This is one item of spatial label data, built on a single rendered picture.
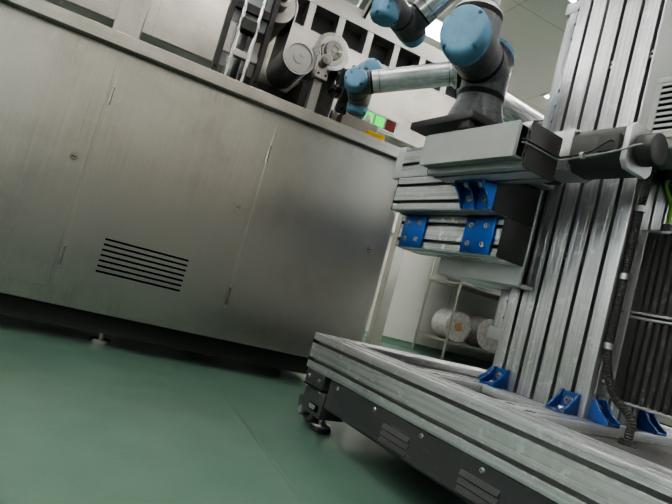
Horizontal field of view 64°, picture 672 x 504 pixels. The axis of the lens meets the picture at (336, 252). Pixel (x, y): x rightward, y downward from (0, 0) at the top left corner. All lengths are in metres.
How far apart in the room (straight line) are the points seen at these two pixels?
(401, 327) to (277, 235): 3.77
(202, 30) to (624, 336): 1.95
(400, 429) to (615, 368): 0.45
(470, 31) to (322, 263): 0.91
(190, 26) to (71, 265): 1.19
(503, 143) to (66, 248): 1.22
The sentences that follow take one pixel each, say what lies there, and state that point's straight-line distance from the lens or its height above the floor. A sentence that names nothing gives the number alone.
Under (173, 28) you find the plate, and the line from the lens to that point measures 2.46.
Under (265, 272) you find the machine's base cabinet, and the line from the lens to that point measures 1.78.
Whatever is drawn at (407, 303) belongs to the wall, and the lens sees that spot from 5.45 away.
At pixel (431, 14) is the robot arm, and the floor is 1.14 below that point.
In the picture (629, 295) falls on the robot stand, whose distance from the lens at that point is 1.25.
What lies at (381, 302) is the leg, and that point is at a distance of 2.82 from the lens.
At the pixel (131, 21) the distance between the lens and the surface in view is 2.16.
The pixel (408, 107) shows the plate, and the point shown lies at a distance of 2.75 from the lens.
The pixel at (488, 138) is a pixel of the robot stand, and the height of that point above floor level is 0.70.
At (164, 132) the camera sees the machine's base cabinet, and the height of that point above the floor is 0.67.
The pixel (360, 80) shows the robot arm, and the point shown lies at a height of 1.00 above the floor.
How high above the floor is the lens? 0.34
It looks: 4 degrees up
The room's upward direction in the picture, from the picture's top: 15 degrees clockwise
